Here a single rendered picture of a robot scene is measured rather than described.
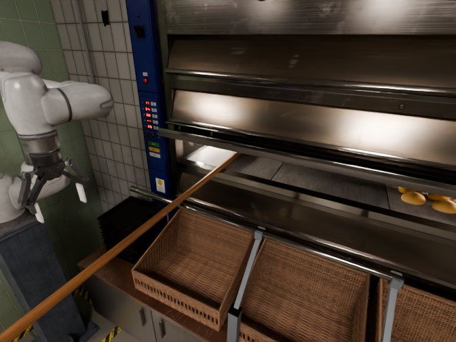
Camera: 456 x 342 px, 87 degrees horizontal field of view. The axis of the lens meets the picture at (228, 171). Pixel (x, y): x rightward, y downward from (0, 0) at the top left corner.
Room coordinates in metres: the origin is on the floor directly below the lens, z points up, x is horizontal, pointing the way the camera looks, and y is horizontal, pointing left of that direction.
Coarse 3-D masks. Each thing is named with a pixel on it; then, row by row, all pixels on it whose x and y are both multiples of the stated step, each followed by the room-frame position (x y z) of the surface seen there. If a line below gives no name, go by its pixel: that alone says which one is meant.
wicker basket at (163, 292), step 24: (192, 216) 1.30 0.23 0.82; (168, 240) 1.21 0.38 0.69; (192, 240) 1.25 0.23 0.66; (216, 240) 1.19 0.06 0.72; (240, 240) 1.14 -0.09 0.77; (144, 264) 1.01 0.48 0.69; (168, 264) 1.10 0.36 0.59; (192, 264) 1.11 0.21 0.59; (216, 264) 1.12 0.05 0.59; (240, 264) 0.93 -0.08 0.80; (144, 288) 0.90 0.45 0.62; (168, 288) 0.82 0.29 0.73; (192, 288) 0.93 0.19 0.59; (216, 288) 0.93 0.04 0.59; (192, 312) 0.77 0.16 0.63; (216, 312) 0.71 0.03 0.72
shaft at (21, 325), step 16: (208, 176) 1.16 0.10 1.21; (192, 192) 1.01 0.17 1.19; (144, 224) 0.74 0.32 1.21; (128, 240) 0.66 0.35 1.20; (112, 256) 0.59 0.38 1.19; (64, 288) 0.46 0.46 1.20; (48, 304) 0.41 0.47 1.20; (32, 320) 0.37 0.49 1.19; (0, 336) 0.33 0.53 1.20; (16, 336) 0.34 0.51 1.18
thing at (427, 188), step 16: (208, 144) 1.13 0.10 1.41; (256, 144) 1.20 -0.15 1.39; (288, 160) 0.95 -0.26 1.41; (336, 160) 1.00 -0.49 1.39; (368, 176) 0.81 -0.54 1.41; (384, 176) 0.80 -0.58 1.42; (416, 176) 0.85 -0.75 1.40; (432, 176) 0.88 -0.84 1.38; (432, 192) 0.73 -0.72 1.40; (448, 192) 0.71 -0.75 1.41
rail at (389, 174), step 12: (168, 132) 1.24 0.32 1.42; (180, 132) 1.21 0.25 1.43; (228, 144) 1.08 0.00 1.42; (240, 144) 1.06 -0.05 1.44; (288, 156) 0.95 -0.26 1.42; (300, 156) 0.93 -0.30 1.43; (348, 168) 0.85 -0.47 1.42; (360, 168) 0.83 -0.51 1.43; (372, 168) 0.83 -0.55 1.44; (408, 180) 0.76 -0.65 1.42; (420, 180) 0.75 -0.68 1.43; (432, 180) 0.74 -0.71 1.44
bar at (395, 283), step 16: (144, 192) 1.03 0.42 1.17; (192, 208) 0.91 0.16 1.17; (240, 224) 0.80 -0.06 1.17; (256, 240) 0.75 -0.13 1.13; (288, 240) 0.71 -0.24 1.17; (320, 256) 0.65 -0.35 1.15; (336, 256) 0.64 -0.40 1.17; (368, 272) 0.58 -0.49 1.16; (384, 272) 0.57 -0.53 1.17; (240, 288) 0.63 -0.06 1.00; (400, 288) 0.53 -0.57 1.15; (240, 304) 0.59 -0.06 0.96; (240, 320) 0.58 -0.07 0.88; (384, 320) 0.49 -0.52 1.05; (384, 336) 0.45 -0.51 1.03
